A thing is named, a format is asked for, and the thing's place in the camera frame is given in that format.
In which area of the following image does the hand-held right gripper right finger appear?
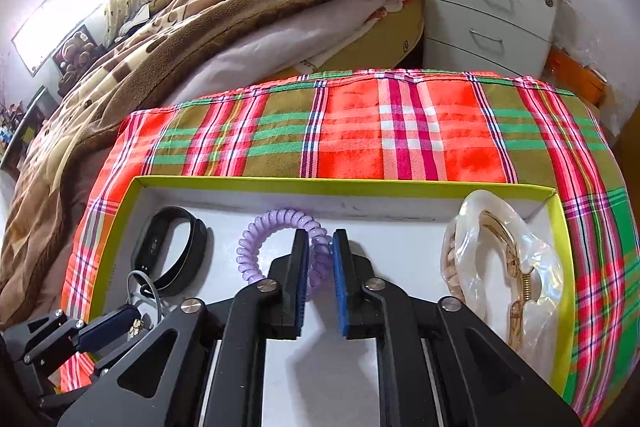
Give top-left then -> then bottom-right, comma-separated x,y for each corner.
331,228 -> 583,427

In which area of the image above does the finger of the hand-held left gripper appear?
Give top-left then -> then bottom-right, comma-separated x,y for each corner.
22,305 -> 145,365
92,342 -> 126,375

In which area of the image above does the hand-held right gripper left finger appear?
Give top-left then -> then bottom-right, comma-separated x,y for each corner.
57,228 -> 311,427

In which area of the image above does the grey hair tie with charm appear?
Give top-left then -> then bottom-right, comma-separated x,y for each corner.
125,269 -> 163,338

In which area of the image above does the purple spiral hair tie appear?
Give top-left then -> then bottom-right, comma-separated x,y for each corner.
236,207 -> 331,303

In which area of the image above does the green-edged white box tray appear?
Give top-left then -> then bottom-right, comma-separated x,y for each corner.
86,175 -> 574,427

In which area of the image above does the black hair band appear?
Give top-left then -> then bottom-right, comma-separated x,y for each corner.
131,206 -> 208,298

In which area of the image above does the red green plaid cloth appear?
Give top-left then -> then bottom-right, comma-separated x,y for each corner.
60,69 -> 640,427

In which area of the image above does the pearly hair claw clip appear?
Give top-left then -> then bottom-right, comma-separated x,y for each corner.
440,191 -> 561,358

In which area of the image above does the cluttered dark shelf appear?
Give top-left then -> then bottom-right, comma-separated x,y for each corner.
0,87 -> 53,178

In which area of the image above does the lavender bed sheet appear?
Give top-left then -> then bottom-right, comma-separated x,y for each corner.
165,0 -> 428,118

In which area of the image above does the teddy bear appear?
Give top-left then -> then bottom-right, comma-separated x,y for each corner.
52,24 -> 103,80

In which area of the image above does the brown patterned blanket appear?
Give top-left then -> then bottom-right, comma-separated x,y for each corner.
0,0 -> 421,328

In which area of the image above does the white nightstand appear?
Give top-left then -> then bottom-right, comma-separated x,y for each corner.
419,0 -> 568,80

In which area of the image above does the window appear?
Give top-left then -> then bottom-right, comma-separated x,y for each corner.
10,0 -> 108,78

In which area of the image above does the orange cardboard box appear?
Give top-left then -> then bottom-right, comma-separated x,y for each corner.
542,44 -> 608,108

